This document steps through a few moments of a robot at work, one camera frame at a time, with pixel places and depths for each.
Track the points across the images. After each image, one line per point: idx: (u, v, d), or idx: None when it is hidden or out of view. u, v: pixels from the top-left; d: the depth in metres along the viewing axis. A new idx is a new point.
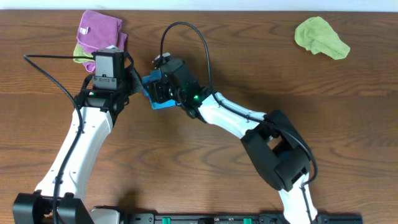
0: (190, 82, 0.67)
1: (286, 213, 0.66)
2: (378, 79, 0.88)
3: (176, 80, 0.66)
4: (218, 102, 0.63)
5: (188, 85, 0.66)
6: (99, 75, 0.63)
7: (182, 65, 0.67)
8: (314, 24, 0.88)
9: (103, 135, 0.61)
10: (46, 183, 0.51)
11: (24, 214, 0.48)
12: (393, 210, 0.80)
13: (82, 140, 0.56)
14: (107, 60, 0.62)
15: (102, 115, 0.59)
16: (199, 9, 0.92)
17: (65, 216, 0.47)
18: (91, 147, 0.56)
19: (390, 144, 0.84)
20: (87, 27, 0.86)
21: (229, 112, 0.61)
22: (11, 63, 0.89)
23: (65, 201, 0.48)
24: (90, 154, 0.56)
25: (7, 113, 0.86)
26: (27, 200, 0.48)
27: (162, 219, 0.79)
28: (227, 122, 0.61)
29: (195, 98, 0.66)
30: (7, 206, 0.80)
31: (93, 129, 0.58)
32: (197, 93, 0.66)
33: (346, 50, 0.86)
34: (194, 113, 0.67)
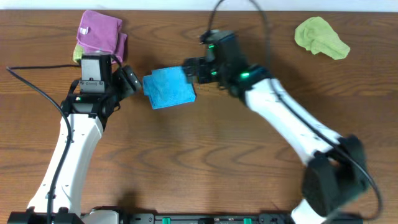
0: (238, 56, 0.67)
1: (296, 211, 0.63)
2: (378, 79, 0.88)
3: (223, 51, 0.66)
4: (277, 98, 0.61)
5: (236, 60, 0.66)
6: (85, 79, 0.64)
7: (232, 35, 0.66)
8: (314, 24, 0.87)
9: (94, 141, 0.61)
10: (39, 199, 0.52)
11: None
12: (393, 210, 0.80)
13: (71, 151, 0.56)
14: (94, 64, 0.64)
15: (91, 120, 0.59)
16: (199, 9, 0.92)
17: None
18: (80, 155, 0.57)
19: (390, 144, 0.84)
20: (87, 28, 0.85)
21: (290, 112, 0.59)
22: (12, 63, 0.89)
23: (58, 220, 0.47)
24: (81, 163, 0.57)
25: (7, 114, 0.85)
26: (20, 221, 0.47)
27: (163, 219, 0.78)
28: (287, 126, 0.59)
29: (242, 75, 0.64)
30: (5, 206, 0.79)
31: (83, 138, 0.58)
32: (244, 70, 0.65)
33: (345, 50, 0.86)
34: (238, 90, 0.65)
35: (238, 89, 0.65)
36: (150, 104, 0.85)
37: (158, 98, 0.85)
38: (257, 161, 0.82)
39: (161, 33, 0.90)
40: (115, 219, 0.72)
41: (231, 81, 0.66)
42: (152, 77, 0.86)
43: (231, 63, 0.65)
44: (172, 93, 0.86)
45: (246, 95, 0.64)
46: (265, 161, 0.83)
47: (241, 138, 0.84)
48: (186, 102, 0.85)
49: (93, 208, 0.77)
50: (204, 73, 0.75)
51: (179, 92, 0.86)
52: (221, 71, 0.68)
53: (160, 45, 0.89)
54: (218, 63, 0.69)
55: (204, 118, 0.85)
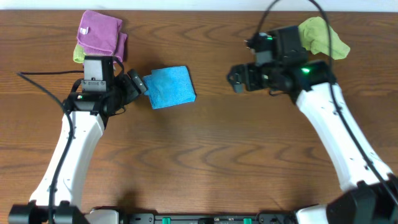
0: (298, 50, 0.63)
1: (301, 212, 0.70)
2: (378, 79, 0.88)
3: (281, 43, 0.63)
4: (337, 109, 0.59)
5: (293, 52, 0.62)
6: (87, 79, 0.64)
7: (296, 27, 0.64)
8: (314, 24, 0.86)
9: (95, 138, 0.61)
10: (40, 193, 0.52)
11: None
12: None
13: (73, 147, 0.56)
14: (96, 63, 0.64)
15: (92, 117, 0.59)
16: (198, 9, 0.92)
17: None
18: (82, 151, 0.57)
19: (391, 144, 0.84)
20: (87, 27, 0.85)
21: (343, 127, 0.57)
22: (11, 63, 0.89)
23: (58, 214, 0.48)
24: (82, 158, 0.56)
25: (7, 114, 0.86)
26: (22, 214, 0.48)
27: (162, 219, 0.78)
28: (335, 141, 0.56)
29: (302, 70, 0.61)
30: (5, 206, 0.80)
31: (84, 134, 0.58)
32: (302, 65, 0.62)
33: (346, 50, 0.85)
34: (290, 85, 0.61)
35: (291, 84, 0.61)
36: (150, 104, 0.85)
37: (158, 98, 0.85)
38: (257, 161, 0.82)
39: (161, 33, 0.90)
40: (116, 219, 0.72)
41: (286, 73, 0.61)
42: (152, 77, 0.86)
43: (289, 56, 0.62)
44: (172, 93, 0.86)
45: (301, 92, 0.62)
46: (265, 161, 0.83)
47: (241, 138, 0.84)
48: (186, 102, 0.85)
49: (93, 208, 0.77)
50: (255, 78, 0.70)
51: (179, 92, 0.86)
52: (275, 65, 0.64)
53: (160, 44, 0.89)
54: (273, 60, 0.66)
55: (204, 118, 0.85)
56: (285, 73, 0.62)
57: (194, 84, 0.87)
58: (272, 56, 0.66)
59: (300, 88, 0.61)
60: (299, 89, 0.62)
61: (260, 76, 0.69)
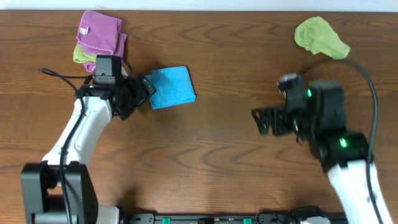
0: (337, 112, 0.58)
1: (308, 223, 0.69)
2: (378, 79, 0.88)
3: (323, 103, 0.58)
4: (370, 199, 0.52)
5: (333, 116, 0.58)
6: (98, 75, 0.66)
7: (341, 89, 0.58)
8: (314, 24, 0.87)
9: (103, 123, 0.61)
10: (51, 155, 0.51)
11: (32, 183, 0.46)
12: (393, 211, 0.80)
13: (84, 122, 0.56)
14: (107, 60, 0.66)
15: (102, 102, 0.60)
16: (198, 9, 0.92)
17: (71, 186, 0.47)
18: (92, 126, 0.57)
19: (390, 145, 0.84)
20: (87, 28, 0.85)
21: (373, 208, 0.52)
22: (11, 63, 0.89)
23: (70, 171, 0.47)
24: (91, 134, 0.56)
25: (7, 114, 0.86)
26: (34, 170, 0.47)
27: (163, 219, 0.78)
28: (361, 213, 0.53)
29: (340, 141, 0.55)
30: (6, 206, 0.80)
31: (94, 113, 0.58)
32: (343, 136, 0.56)
33: (346, 50, 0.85)
34: (326, 155, 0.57)
35: (326, 154, 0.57)
36: (150, 104, 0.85)
37: (158, 98, 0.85)
38: (257, 161, 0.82)
39: (161, 33, 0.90)
40: (117, 214, 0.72)
41: (321, 141, 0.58)
42: (153, 77, 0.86)
43: (326, 119, 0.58)
44: (172, 93, 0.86)
45: (334, 166, 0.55)
46: (265, 161, 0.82)
47: (242, 138, 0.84)
48: (186, 102, 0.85)
49: None
50: (283, 123, 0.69)
51: (179, 92, 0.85)
52: (313, 121, 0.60)
53: (160, 45, 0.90)
54: (307, 114, 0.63)
55: (204, 118, 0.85)
56: (320, 140, 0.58)
57: (194, 84, 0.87)
58: (307, 108, 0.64)
59: (335, 161, 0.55)
60: (333, 162, 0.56)
61: (289, 124, 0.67)
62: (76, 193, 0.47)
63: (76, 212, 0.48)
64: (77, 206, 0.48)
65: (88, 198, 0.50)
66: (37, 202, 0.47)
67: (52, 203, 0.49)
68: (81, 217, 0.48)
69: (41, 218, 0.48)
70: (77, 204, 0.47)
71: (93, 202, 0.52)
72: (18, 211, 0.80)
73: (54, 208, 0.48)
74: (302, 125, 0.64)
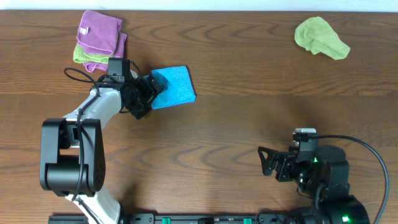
0: (342, 184, 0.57)
1: None
2: (378, 79, 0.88)
3: (328, 174, 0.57)
4: None
5: (337, 186, 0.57)
6: (109, 75, 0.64)
7: (347, 164, 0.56)
8: (314, 24, 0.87)
9: (115, 110, 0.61)
10: (69, 115, 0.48)
11: (51, 133, 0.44)
12: (393, 210, 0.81)
13: (99, 100, 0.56)
14: (117, 61, 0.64)
15: (115, 93, 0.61)
16: (198, 9, 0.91)
17: (87, 137, 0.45)
18: (106, 104, 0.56)
19: (390, 144, 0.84)
20: (87, 28, 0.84)
21: None
22: (11, 63, 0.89)
23: (87, 122, 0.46)
24: (106, 108, 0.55)
25: (6, 113, 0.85)
26: (55, 122, 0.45)
27: (162, 219, 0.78)
28: None
29: (341, 216, 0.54)
30: (7, 206, 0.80)
31: (108, 96, 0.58)
32: (346, 212, 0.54)
33: (346, 50, 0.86)
34: None
35: None
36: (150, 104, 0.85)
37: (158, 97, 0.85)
38: (257, 161, 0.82)
39: (161, 33, 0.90)
40: (118, 210, 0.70)
41: (323, 210, 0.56)
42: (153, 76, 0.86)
43: (331, 190, 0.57)
44: (173, 92, 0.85)
45: None
46: None
47: (241, 138, 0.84)
48: (186, 101, 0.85)
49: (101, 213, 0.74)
50: (288, 171, 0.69)
51: (180, 91, 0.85)
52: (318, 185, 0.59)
53: (160, 45, 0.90)
54: (313, 173, 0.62)
55: (204, 118, 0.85)
56: (321, 208, 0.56)
57: (193, 84, 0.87)
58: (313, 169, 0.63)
59: None
60: None
61: (295, 173, 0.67)
62: (91, 145, 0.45)
63: (89, 166, 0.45)
64: (91, 158, 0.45)
65: (99, 155, 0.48)
66: (53, 154, 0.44)
67: (66, 160, 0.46)
68: (92, 171, 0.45)
69: (53, 173, 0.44)
70: (91, 155, 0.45)
71: (101, 165, 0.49)
72: (18, 211, 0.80)
73: (67, 163, 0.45)
74: (308, 182, 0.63)
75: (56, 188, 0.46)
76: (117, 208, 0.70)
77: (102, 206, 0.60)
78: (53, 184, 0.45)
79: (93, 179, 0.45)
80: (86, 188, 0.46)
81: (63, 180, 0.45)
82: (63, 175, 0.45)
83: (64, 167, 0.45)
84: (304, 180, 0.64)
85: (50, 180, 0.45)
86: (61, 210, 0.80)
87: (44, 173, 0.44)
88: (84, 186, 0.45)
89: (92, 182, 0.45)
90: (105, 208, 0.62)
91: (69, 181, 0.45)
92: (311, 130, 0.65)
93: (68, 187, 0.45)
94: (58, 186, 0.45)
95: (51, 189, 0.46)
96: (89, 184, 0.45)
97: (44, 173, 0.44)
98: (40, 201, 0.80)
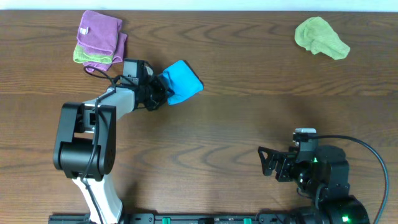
0: (341, 184, 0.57)
1: None
2: (378, 79, 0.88)
3: (328, 175, 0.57)
4: None
5: (336, 186, 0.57)
6: (124, 76, 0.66)
7: (347, 165, 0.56)
8: (314, 24, 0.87)
9: (129, 106, 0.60)
10: (87, 101, 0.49)
11: (69, 114, 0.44)
12: (393, 210, 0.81)
13: (115, 94, 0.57)
14: (133, 63, 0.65)
15: (130, 92, 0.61)
16: (198, 9, 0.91)
17: (103, 121, 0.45)
18: (122, 99, 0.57)
19: (390, 144, 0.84)
20: (87, 28, 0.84)
21: None
22: (11, 63, 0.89)
23: (104, 106, 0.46)
24: (122, 103, 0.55)
25: (6, 114, 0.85)
26: (73, 104, 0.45)
27: (162, 219, 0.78)
28: None
29: (341, 216, 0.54)
30: (7, 206, 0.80)
31: (124, 94, 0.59)
32: (346, 211, 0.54)
33: (346, 50, 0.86)
34: None
35: None
36: None
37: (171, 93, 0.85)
38: (257, 161, 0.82)
39: (162, 33, 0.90)
40: (120, 208, 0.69)
41: (323, 210, 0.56)
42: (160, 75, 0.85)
43: (331, 190, 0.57)
44: (178, 88, 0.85)
45: None
46: None
47: (242, 138, 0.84)
48: (194, 93, 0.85)
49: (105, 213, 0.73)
50: (288, 171, 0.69)
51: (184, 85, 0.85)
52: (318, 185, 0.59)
53: (160, 45, 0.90)
54: (313, 173, 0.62)
55: (204, 118, 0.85)
56: (321, 208, 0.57)
57: None
58: (313, 168, 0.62)
59: None
60: None
61: (295, 173, 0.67)
62: (106, 128, 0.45)
63: (101, 149, 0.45)
64: (104, 141, 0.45)
65: (112, 140, 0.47)
66: (68, 134, 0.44)
67: (79, 142, 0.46)
68: (104, 154, 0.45)
69: (66, 152, 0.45)
70: (104, 139, 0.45)
71: (113, 151, 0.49)
72: (18, 211, 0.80)
73: (81, 145, 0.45)
74: (308, 181, 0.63)
75: (68, 168, 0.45)
76: (119, 206, 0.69)
77: (106, 197, 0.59)
78: (66, 163, 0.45)
79: (104, 162, 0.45)
80: (96, 170, 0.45)
81: (76, 160, 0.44)
82: (76, 155, 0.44)
83: (77, 147, 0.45)
84: (304, 180, 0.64)
85: (63, 160, 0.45)
86: (61, 210, 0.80)
87: (58, 152, 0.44)
88: (94, 168, 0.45)
89: (102, 165, 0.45)
90: (108, 203, 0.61)
91: (81, 162, 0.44)
92: (311, 130, 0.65)
93: (79, 168, 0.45)
94: (70, 166, 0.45)
95: (62, 169, 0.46)
96: (99, 167, 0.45)
97: (57, 152, 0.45)
98: (40, 201, 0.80)
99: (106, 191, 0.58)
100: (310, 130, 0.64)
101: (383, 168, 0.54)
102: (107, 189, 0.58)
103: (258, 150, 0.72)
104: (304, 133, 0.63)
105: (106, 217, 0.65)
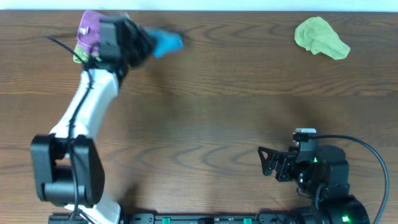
0: (342, 185, 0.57)
1: None
2: (378, 79, 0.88)
3: (328, 175, 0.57)
4: None
5: (336, 187, 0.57)
6: (102, 43, 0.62)
7: (347, 165, 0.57)
8: (314, 24, 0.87)
9: (110, 95, 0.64)
10: (60, 126, 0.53)
11: (41, 155, 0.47)
12: (393, 210, 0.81)
13: (92, 94, 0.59)
14: (109, 28, 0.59)
15: (108, 76, 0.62)
16: (199, 9, 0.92)
17: (80, 158, 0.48)
18: (99, 98, 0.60)
19: (390, 144, 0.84)
20: (87, 27, 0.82)
21: None
22: (11, 62, 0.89)
23: (79, 142, 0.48)
24: (97, 104, 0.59)
25: (6, 114, 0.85)
26: (44, 143, 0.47)
27: (162, 219, 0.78)
28: None
29: (341, 216, 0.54)
30: (7, 206, 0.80)
31: (101, 86, 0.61)
32: (346, 212, 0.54)
33: (346, 50, 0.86)
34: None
35: None
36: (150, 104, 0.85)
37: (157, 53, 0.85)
38: (257, 161, 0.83)
39: None
40: (117, 211, 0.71)
41: (323, 210, 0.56)
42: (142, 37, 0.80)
43: (331, 190, 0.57)
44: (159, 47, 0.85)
45: None
46: None
47: (242, 138, 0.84)
48: (177, 48, 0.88)
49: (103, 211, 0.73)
50: (288, 171, 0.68)
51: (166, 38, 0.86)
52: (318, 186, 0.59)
53: None
54: (313, 173, 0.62)
55: (204, 118, 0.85)
56: (321, 208, 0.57)
57: (194, 84, 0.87)
58: (313, 168, 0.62)
59: None
60: None
61: (295, 173, 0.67)
62: (84, 165, 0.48)
63: (84, 183, 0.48)
64: (84, 177, 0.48)
65: (95, 170, 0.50)
66: (47, 175, 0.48)
67: (62, 175, 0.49)
68: (87, 188, 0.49)
69: (51, 189, 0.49)
70: (85, 175, 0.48)
71: (100, 176, 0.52)
72: (18, 211, 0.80)
73: (64, 179, 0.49)
74: (308, 182, 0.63)
75: (58, 202, 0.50)
76: (117, 210, 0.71)
77: None
78: (53, 198, 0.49)
79: (89, 195, 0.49)
80: (84, 201, 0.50)
81: (61, 195, 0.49)
82: (61, 191, 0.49)
83: (60, 184, 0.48)
84: (304, 181, 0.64)
85: (51, 196, 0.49)
86: (61, 210, 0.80)
87: (43, 189, 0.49)
88: (81, 199, 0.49)
89: (89, 196, 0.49)
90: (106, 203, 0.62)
91: (66, 196, 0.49)
92: (310, 130, 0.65)
93: (66, 200, 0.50)
94: (58, 199, 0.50)
95: (53, 202, 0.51)
96: (85, 198, 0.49)
97: (43, 190, 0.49)
98: (40, 201, 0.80)
99: None
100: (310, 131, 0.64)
101: (383, 168, 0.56)
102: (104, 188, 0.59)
103: (258, 150, 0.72)
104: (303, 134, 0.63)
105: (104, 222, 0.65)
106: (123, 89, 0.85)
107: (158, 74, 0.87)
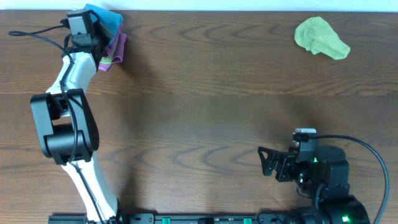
0: (342, 184, 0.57)
1: None
2: (377, 79, 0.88)
3: (329, 175, 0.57)
4: None
5: (336, 186, 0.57)
6: (74, 34, 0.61)
7: (347, 165, 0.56)
8: (314, 24, 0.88)
9: (91, 73, 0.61)
10: (51, 88, 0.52)
11: (41, 108, 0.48)
12: (393, 210, 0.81)
13: (74, 67, 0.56)
14: (79, 18, 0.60)
15: (86, 55, 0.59)
16: (199, 9, 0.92)
17: (76, 105, 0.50)
18: (81, 71, 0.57)
19: (390, 144, 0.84)
20: None
21: None
22: (12, 63, 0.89)
23: (72, 91, 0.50)
24: (83, 75, 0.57)
25: (5, 114, 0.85)
26: (41, 97, 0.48)
27: (162, 219, 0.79)
28: None
29: (341, 217, 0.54)
30: (7, 206, 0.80)
31: (81, 60, 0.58)
32: (346, 213, 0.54)
33: (346, 50, 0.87)
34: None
35: None
36: (150, 104, 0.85)
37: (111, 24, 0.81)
38: (257, 162, 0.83)
39: (162, 33, 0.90)
40: (115, 201, 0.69)
41: (323, 210, 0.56)
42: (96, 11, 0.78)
43: (331, 190, 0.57)
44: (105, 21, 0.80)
45: None
46: None
47: (242, 138, 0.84)
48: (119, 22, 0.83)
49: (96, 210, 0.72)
50: (288, 172, 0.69)
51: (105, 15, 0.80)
52: (318, 185, 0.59)
53: (160, 44, 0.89)
54: (313, 173, 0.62)
55: (204, 117, 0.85)
56: (321, 208, 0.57)
57: (194, 84, 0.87)
58: (313, 167, 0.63)
59: None
60: None
61: (295, 173, 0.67)
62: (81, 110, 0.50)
63: (83, 129, 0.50)
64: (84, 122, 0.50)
65: (91, 119, 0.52)
66: (47, 125, 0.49)
67: (60, 129, 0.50)
68: (87, 134, 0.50)
69: (53, 139, 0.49)
70: (83, 120, 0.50)
71: (95, 128, 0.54)
72: (18, 211, 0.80)
73: (63, 132, 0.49)
74: (308, 181, 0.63)
75: (58, 155, 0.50)
76: (115, 200, 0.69)
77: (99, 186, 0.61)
78: (55, 150, 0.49)
79: (89, 139, 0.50)
80: (84, 148, 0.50)
81: (63, 145, 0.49)
82: (61, 140, 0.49)
83: (61, 135, 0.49)
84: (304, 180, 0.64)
85: (52, 147, 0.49)
86: (61, 210, 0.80)
87: (44, 143, 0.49)
88: (82, 146, 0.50)
89: (89, 141, 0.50)
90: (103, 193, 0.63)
91: (68, 144, 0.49)
92: (311, 130, 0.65)
93: (68, 150, 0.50)
94: (60, 152, 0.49)
95: (53, 157, 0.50)
96: (86, 144, 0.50)
97: (43, 142, 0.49)
98: (40, 201, 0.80)
99: (97, 178, 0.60)
100: (309, 130, 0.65)
101: (383, 168, 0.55)
102: (99, 177, 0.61)
103: (258, 149, 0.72)
104: (302, 133, 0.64)
105: (103, 211, 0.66)
106: (124, 89, 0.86)
107: (157, 74, 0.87)
